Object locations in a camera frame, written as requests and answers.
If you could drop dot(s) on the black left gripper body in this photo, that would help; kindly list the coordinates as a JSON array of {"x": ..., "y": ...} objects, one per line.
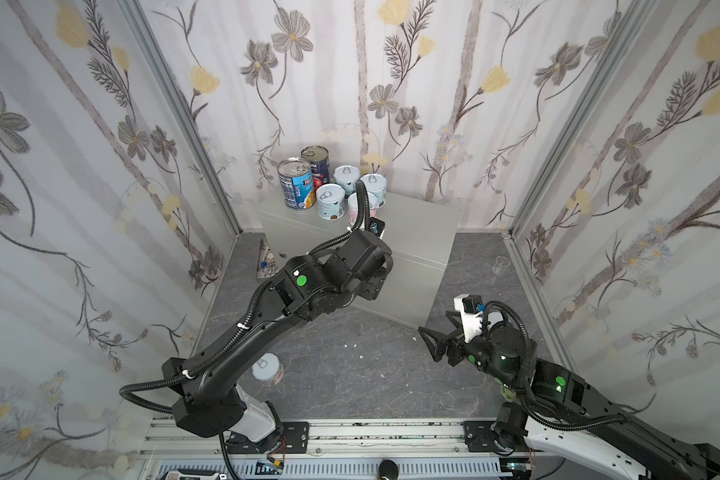
[{"x": 381, "y": 270}]

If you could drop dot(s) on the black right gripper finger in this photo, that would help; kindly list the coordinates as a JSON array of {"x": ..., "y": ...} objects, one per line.
[
  {"x": 454, "y": 317},
  {"x": 437, "y": 343}
]

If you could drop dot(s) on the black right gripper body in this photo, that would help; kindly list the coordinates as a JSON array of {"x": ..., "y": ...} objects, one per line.
[{"x": 450, "y": 347}]

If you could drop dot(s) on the teal label can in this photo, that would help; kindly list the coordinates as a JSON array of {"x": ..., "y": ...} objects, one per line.
[{"x": 330, "y": 201}]

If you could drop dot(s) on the green label can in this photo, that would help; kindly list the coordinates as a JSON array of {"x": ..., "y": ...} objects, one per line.
[{"x": 347, "y": 176}]

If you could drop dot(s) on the pink label can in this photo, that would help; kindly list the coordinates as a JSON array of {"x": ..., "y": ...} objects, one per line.
[{"x": 268, "y": 369}]

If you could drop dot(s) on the blue label tall can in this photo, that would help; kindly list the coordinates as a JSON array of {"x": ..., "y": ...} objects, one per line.
[{"x": 296, "y": 180}]

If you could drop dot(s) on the dark chopped tomatoes can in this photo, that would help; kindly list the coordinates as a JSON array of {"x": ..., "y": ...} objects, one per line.
[{"x": 318, "y": 158}]

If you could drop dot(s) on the lime label can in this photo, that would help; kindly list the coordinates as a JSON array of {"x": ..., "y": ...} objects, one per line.
[{"x": 508, "y": 394}]

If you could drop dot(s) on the red label can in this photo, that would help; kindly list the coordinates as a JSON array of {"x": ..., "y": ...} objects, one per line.
[{"x": 353, "y": 207}]

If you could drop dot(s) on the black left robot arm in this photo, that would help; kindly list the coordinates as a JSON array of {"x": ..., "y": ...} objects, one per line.
[{"x": 320, "y": 282}]

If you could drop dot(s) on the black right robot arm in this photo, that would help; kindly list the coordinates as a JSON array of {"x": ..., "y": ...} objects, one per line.
[{"x": 558, "y": 412}]

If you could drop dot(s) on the grey metal cabinet box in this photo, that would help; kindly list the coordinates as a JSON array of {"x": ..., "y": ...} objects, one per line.
[{"x": 420, "y": 235}]

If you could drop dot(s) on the metal instrument tray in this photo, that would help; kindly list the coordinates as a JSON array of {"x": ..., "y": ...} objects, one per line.
[{"x": 266, "y": 266}]

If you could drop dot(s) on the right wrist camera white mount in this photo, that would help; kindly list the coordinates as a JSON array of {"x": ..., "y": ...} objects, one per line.
[{"x": 475, "y": 318}]

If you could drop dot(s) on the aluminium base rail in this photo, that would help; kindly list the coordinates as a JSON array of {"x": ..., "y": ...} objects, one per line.
[{"x": 433, "y": 448}]

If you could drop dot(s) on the aluminium corner frame left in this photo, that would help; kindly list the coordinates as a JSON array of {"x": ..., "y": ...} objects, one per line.
[{"x": 179, "y": 107}]

